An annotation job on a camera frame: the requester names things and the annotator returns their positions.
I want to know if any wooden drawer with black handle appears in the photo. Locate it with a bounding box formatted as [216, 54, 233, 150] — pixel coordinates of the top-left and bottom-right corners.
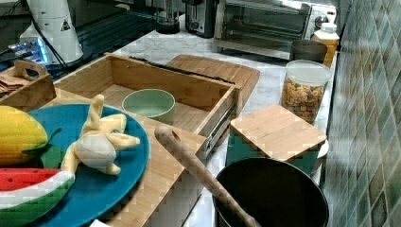
[55, 54, 237, 154]

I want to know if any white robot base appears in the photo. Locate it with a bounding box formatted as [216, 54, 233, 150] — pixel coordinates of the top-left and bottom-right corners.
[20, 0, 83, 65]

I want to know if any light green bowl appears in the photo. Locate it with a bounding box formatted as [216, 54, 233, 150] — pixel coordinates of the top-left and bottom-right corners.
[122, 89, 176, 125]

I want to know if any wooden cutting board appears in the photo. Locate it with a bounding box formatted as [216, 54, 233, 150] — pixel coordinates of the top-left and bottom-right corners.
[166, 54, 261, 148]

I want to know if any green box with bamboo lid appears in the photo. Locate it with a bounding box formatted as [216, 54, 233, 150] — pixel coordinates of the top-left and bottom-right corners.
[225, 105, 326, 175]

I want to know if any black blender base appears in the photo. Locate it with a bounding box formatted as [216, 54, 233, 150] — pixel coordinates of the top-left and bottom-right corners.
[154, 0, 182, 35]

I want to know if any black toaster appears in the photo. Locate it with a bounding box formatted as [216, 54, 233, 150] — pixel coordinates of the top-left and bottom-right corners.
[182, 0, 218, 38]

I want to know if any silver toaster oven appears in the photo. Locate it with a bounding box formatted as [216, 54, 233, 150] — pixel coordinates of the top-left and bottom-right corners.
[214, 0, 337, 60]

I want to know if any plush peeled banana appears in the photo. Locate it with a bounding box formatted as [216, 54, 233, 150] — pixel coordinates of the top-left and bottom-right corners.
[61, 95, 140, 175]

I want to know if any clear cereal jar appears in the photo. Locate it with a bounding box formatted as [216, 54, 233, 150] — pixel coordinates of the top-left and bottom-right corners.
[280, 60, 332, 123]

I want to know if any dark metal cup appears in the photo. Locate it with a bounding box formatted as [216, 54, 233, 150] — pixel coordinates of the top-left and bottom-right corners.
[289, 40, 327, 63]

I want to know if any blue round plate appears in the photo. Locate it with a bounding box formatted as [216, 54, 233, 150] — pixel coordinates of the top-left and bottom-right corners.
[28, 104, 150, 227]

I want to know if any orange bottle with white cap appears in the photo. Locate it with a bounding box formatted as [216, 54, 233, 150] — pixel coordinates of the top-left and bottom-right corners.
[312, 23, 340, 68]

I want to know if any plush watermelon slice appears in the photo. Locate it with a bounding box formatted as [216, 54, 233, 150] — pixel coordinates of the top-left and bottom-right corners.
[0, 168, 75, 227]

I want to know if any black pan with wooden handle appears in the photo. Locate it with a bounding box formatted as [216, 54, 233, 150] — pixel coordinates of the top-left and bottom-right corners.
[154, 125, 329, 227]

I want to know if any wooden tray with handle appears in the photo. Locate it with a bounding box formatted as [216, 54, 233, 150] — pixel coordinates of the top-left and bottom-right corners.
[0, 60, 56, 112]

